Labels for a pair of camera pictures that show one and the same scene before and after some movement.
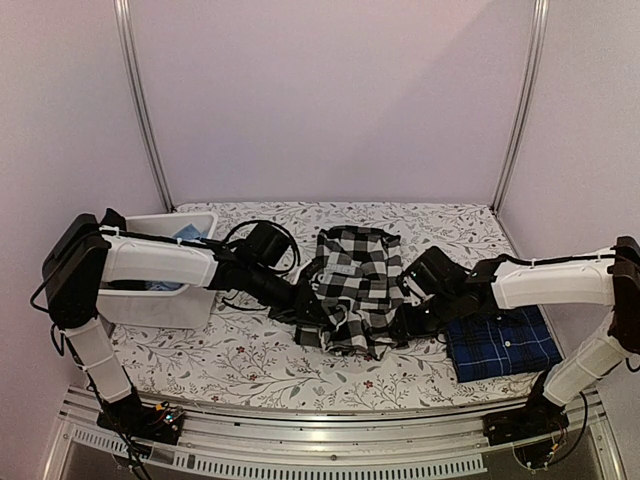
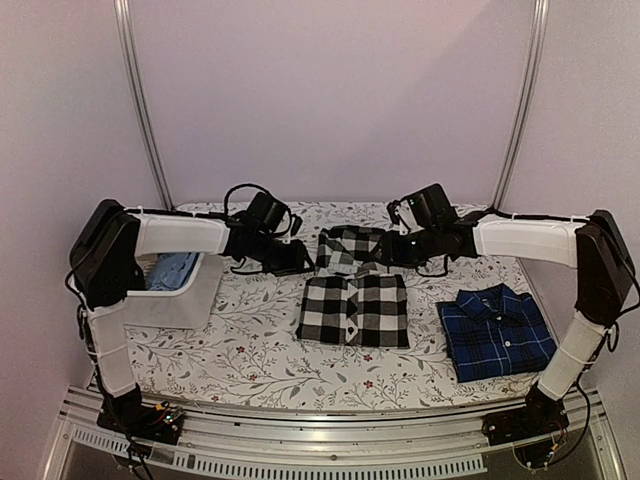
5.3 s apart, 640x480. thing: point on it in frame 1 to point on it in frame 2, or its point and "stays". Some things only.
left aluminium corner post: x=131 y=78 stays
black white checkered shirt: x=357 y=283 stays
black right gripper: x=408 y=327 to x=393 y=254
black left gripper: x=300 y=304 to x=296 y=263
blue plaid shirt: x=500 y=342 stays
